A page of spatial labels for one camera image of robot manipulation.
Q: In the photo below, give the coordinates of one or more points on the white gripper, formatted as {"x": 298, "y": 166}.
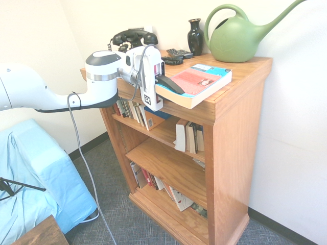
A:
{"x": 150, "y": 76}

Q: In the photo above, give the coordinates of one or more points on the pink and teal paperback book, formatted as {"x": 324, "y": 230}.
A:
{"x": 201, "y": 81}

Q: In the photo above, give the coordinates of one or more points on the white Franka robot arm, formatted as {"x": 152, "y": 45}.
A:
{"x": 99, "y": 81}

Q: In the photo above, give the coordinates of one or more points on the books on upper shelf left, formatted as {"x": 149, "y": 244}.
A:
{"x": 154, "y": 121}

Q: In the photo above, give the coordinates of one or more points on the white spine paperback book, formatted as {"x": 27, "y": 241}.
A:
{"x": 135, "y": 112}

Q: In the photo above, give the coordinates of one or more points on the thick paperback orange cover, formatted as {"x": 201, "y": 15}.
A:
{"x": 181, "y": 135}

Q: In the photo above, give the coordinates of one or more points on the black ceramic vase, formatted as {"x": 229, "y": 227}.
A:
{"x": 195, "y": 38}

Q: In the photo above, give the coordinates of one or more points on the red spine paperback book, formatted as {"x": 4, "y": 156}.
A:
{"x": 118, "y": 108}

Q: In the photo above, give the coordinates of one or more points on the cream paperback book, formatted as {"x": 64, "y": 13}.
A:
{"x": 190, "y": 137}

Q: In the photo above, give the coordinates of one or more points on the green cover book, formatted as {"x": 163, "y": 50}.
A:
{"x": 198, "y": 136}

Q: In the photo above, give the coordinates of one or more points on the black vintage rotary telephone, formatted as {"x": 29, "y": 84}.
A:
{"x": 127, "y": 40}

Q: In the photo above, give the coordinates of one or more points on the green plastic watering can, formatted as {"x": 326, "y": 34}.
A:
{"x": 232, "y": 40}

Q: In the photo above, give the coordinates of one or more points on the black white cover book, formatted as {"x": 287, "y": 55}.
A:
{"x": 138, "y": 176}

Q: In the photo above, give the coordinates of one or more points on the red striped paperback book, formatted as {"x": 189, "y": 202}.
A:
{"x": 150, "y": 180}

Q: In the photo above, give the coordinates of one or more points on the wooden bookshelf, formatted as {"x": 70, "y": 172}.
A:
{"x": 237, "y": 153}

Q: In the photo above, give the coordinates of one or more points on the white cover paperback book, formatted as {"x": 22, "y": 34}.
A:
{"x": 181, "y": 200}

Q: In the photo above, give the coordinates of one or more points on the dark green magazine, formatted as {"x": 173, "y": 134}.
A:
{"x": 199, "y": 210}

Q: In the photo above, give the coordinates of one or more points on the blue cloth covered couch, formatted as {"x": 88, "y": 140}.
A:
{"x": 38, "y": 166}

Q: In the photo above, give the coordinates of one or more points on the black tripod stand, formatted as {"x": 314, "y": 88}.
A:
{"x": 23, "y": 185}

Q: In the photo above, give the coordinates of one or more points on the dark wooden table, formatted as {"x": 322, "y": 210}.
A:
{"x": 41, "y": 232}

